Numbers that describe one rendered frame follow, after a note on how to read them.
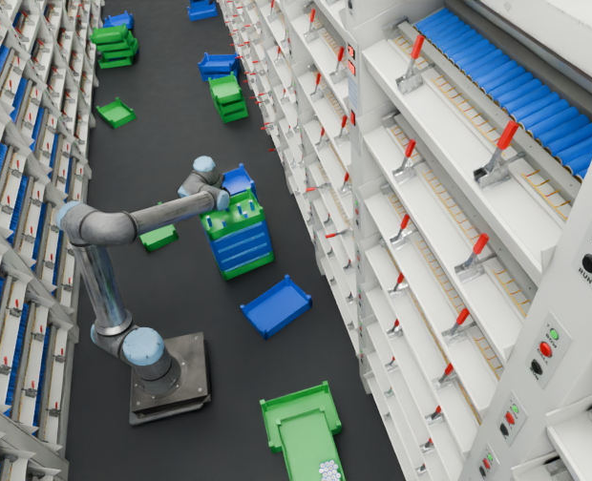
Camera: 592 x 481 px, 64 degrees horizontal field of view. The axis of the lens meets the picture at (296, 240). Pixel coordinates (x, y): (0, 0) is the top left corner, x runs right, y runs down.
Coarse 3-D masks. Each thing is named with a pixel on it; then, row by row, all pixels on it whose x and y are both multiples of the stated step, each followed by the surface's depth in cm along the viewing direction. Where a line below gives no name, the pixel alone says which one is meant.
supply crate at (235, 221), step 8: (248, 192) 251; (232, 200) 252; (240, 200) 254; (248, 200) 254; (256, 200) 246; (232, 208) 252; (248, 208) 250; (256, 208) 249; (200, 216) 243; (216, 216) 249; (224, 216) 248; (232, 216) 248; (240, 216) 247; (248, 216) 246; (256, 216) 239; (208, 224) 245; (216, 224) 245; (232, 224) 236; (240, 224) 238; (248, 224) 241; (208, 232) 233; (216, 232) 235; (224, 232) 237; (232, 232) 240
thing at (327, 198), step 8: (312, 160) 200; (312, 168) 199; (320, 168) 197; (312, 176) 196; (320, 176) 194; (320, 184) 191; (320, 192) 189; (328, 192) 187; (328, 200) 184; (336, 200) 182; (328, 208) 182; (336, 208) 180; (336, 216) 178; (344, 216) 176; (336, 224) 175; (344, 224) 174; (344, 240) 169; (352, 240) 168; (352, 248) 166; (352, 256) 164; (352, 264) 157
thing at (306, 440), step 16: (288, 416) 190; (304, 416) 194; (320, 416) 194; (288, 432) 192; (304, 432) 192; (320, 432) 192; (288, 448) 190; (304, 448) 189; (320, 448) 189; (288, 464) 187; (304, 464) 187; (304, 480) 185; (320, 480) 184
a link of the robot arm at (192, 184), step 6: (192, 174) 213; (198, 174) 212; (186, 180) 212; (192, 180) 211; (198, 180) 211; (204, 180) 213; (180, 186) 211; (186, 186) 209; (192, 186) 209; (198, 186) 208; (180, 192) 209; (186, 192) 208; (192, 192) 208
